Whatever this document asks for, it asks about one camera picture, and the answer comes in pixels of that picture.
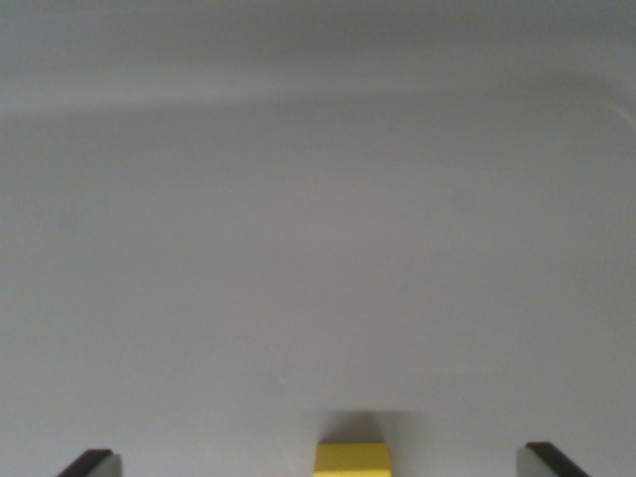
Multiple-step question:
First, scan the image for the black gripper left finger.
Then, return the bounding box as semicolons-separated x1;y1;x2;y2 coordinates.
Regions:
57;448;123;477

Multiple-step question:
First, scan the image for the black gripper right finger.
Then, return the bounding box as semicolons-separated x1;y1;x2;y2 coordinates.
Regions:
516;441;595;477

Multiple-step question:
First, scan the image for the yellow cube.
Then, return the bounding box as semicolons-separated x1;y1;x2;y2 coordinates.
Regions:
312;441;392;477

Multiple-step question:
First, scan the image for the grey plastic bin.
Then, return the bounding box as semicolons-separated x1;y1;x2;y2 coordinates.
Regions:
0;0;636;477

